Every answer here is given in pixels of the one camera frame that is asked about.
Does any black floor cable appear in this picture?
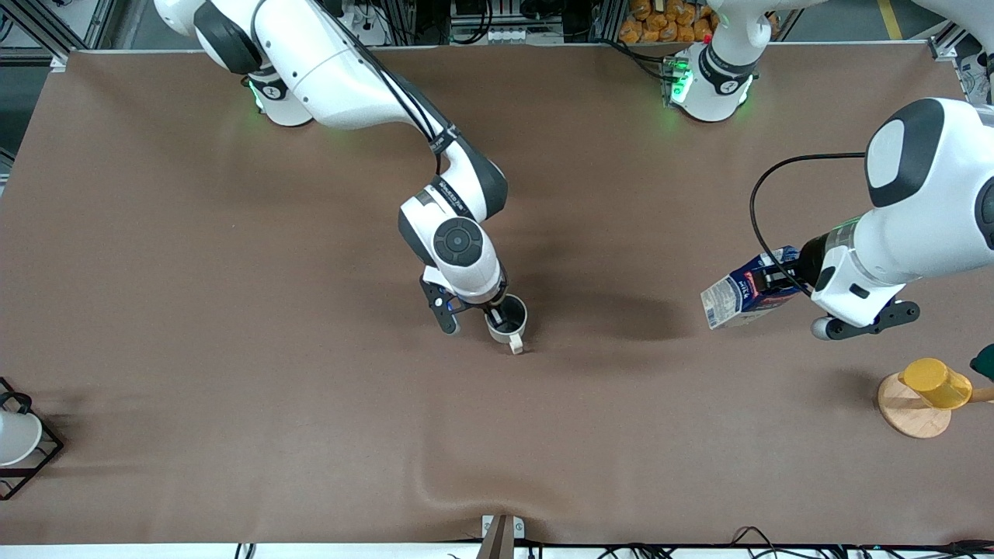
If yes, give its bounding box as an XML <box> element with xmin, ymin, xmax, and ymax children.
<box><xmin>730</xmin><ymin>526</ymin><xmax>787</xmax><ymax>554</ymax></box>
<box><xmin>777</xmin><ymin>538</ymin><xmax>994</xmax><ymax>557</ymax></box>

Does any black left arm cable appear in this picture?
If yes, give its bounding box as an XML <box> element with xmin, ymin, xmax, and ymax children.
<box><xmin>749</xmin><ymin>153</ymin><xmax>867</xmax><ymax>300</ymax></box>

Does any blue white milk carton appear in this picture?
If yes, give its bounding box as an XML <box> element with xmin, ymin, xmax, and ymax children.
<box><xmin>700</xmin><ymin>246</ymin><xmax>805</xmax><ymax>331</ymax></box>

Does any brown table cloth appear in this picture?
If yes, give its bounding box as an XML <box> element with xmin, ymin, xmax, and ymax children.
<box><xmin>0</xmin><ymin>43</ymin><xmax>994</xmax><ymax>548</ymax></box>

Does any white ribbed mug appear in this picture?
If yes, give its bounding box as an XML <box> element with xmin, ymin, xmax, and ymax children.
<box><xmin>486</xmin><ymin>295</ymin><xmax>529</xmax><ymax>356</ymax></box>

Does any black wire rack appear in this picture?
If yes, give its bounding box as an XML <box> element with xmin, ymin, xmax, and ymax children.
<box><xmin>0</xmin><ymin>377</ymin><xmax>64</xmax><ymax>501</ymax></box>

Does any yellow plastic cup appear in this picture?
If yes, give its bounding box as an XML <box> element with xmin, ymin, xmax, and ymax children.
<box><xmin>898</xmin><ymin>358</ymin><xmax>973</xmax><ymax>410</ymax></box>

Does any wooden mug stand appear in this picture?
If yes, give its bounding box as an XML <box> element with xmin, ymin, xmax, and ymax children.
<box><xmin>878</xmin><ymin>371</ymin><xmax>994</xmax><ymax>439</ymax></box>

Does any aluminium frame profile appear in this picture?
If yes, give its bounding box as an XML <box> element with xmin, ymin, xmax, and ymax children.
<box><xmin>928</xmin><ymin>23</ymin><xmax>994</xmax><ymax>102</ymax></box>
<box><xmin>0</xmin><ymin>0</ymin><xmax>117</xmax><ymax>72</ymax></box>

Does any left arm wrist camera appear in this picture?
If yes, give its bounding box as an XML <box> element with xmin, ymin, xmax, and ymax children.
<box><xmin>811</xmin><ymin>300</ymin><xmax>921</xmax><ymax>342</ymax></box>

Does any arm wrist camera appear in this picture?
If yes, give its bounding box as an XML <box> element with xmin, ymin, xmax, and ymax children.
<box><xmin>420</xmin><ymin>276</ymin><xmax>468</xmax><ymax>335</ymax></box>
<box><xmin>811</xmin><ymin>300</ymin><xmax>921</xmax><ymax>342</ymax></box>

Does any box of orange items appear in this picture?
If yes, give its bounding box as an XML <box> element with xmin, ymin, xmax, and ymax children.
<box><xmin>619</xmin><ymin>0</ymin><xmax>719</xmax><ymax>44</ymax></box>

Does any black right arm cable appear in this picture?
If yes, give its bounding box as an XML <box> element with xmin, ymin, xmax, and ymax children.
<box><xmin>315</xmin><ymin>0</ymin><xmax>467</xmax><ymax>175</ymax></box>

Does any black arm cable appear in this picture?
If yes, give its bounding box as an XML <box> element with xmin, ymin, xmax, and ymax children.
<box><xmin>749</xmin><ymin>153</ymin><xmax>867</xmax><ymax>300</ymax></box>
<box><xmin>315</xmin><ymin>0</ymin><xmax>467</xmax><ymax>175</ymax></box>

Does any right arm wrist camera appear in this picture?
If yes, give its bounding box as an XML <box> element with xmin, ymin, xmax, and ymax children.
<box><xmin>420</xmin><ymin>276</ymin><xmax>468</xmax><ymax>335</ymax></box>

